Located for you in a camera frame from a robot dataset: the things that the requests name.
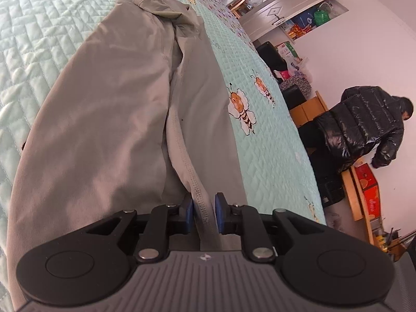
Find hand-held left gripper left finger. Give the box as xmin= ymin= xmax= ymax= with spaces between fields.
xmin=85 ymin=194 xmax=195 ymax=264

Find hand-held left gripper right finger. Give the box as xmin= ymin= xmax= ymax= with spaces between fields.
xmin=213 ymin=192 xmax=321 ymax=263

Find grey t-shirt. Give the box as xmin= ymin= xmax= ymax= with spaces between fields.
xmin=6 ymin=0 xmax=251 ymax=303

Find quilted cartoon bedspread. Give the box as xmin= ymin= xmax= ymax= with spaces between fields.
xmin=0 ymin=0 xmax=328 ymax=312

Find wooden side table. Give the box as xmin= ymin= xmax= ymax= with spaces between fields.
xmin=341 ymin=157 xmax=381 ymax=245

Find black stool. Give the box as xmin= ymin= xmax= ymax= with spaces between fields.
xmin=255 ymin=41 xmax=289 ymax=76
xmin=281 ymin=84 xmax=308 ymax=110

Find patterned dark cushion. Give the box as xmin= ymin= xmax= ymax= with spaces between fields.
xmin=279 ymin=74 xmax=311 ymax=100

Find red gift box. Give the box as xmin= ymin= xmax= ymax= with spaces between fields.
xmin=354 ymin=163 xmax=381 ymax=219

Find white plastic bag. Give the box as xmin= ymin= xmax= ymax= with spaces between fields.
xmin=289 ymin=56 xmax=313 ymax=82

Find printed carton box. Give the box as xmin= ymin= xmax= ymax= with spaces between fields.
xmin=276 ymin=40 xmax=302 ymax=69

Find red and orange packets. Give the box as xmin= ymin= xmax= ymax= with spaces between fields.
xmin=285 ymin=22 xmax=313 ymax=40

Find wooden chair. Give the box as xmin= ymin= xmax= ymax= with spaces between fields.
xmin=227 ymin=0 xmax=248 ymax=19

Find white door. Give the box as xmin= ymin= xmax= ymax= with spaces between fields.
xmin=240 ymin=0 xmax=339 ymax=43

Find green shopping bag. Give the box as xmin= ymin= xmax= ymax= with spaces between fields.
xmin=313 ymin=3 xmax=333 ymax=27

